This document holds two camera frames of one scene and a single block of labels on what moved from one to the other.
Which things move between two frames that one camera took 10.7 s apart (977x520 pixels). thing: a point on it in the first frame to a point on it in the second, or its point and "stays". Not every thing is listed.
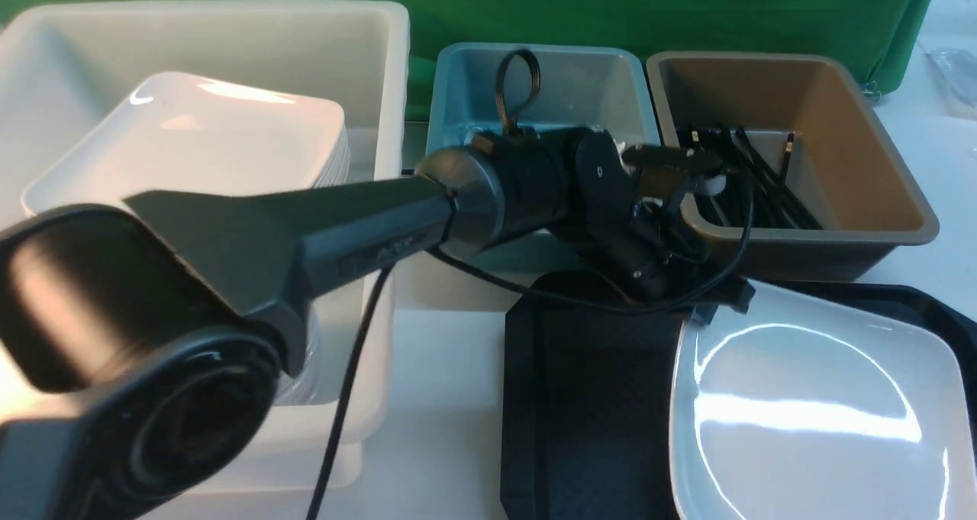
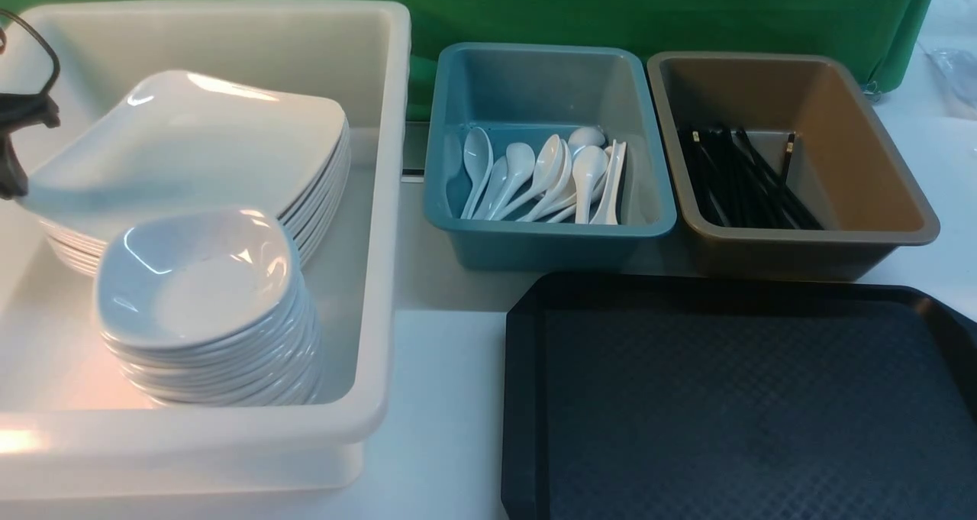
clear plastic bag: (954, 75) stays
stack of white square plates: (181, 132) stays
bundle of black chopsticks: (757, 192) stays
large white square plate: (819, 406) to (169, 138)
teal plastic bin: (486, 87) stays
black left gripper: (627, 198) to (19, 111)
